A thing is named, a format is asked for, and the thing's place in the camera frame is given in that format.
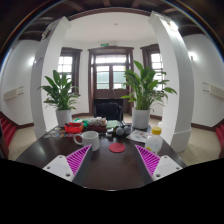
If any green cloth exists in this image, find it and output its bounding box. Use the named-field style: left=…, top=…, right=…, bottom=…
left=106, top=120, right=119, bottom=129

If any red round coaster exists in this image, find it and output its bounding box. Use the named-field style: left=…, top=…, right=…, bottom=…
left=109, top=143, right=125, bottom=153

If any red plastic tray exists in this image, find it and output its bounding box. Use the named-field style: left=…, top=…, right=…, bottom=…
left=64, top=122, right=84, bottom=133

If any grey ball right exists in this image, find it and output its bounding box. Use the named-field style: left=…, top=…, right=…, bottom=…
left=124, top=126, right=131, bottom=134

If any brown box with cups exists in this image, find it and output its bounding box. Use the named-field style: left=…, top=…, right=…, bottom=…
left=87, top=117, right=107, bottom=133

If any potted green plant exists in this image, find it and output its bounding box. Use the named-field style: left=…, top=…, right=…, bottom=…
left=40, top=70, right=79, bottom=127
left=123, top=60, right=176, bottom=130

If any white printed paper sheet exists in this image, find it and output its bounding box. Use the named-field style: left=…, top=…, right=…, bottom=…
left=127, top=130, right=150, bottom=143

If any white ceramic mug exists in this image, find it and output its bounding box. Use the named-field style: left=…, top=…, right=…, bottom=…
left=73, top=131, right=100, bottom=151

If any clear bottle yellow cap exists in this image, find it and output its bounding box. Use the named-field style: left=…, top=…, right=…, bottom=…
left=145, top=127, right=163, bottom=154

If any brown wooden door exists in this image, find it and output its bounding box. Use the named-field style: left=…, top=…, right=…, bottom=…
left=88, top=46, right=133, bottom=114

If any left potted green plant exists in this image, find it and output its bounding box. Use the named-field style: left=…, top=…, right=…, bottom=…
left=40, top=70, right=79, bottom=127

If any grey ball left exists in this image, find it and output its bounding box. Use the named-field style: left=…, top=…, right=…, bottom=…
left=116, top=127, right=124, bottom=136

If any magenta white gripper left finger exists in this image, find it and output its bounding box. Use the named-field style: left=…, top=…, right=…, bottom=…
left=44, top=145, right=92, bottom=182

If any right potted green plant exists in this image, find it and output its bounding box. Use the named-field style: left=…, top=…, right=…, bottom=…
left=123, top=60, right=176, bottom=130

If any grey ball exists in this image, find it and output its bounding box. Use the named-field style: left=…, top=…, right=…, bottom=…
left=116, top=127, right=124, bottom=136
left=124, top=126, right=131, bottom=134

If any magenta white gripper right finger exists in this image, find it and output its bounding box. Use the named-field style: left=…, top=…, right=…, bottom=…
left=135, top=145, right=182, bottom=181

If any black chair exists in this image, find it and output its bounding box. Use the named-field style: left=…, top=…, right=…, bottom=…
left=94, top=102, right=122, bottom=121

